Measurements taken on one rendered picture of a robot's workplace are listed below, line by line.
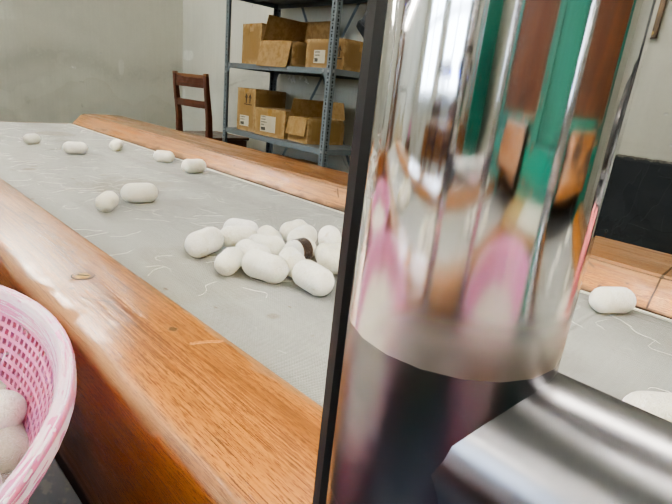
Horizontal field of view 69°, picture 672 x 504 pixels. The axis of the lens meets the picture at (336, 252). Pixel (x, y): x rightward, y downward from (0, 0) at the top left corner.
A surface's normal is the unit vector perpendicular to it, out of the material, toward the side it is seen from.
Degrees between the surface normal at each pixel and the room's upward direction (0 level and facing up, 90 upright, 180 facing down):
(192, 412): 0
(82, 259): 0
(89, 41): 89
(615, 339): 0
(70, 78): 90
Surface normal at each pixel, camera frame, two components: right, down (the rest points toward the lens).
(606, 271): -0.42, -0.56
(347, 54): 0.65, 0.29
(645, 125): -0.73, 0.14
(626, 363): 0.10, -0.95
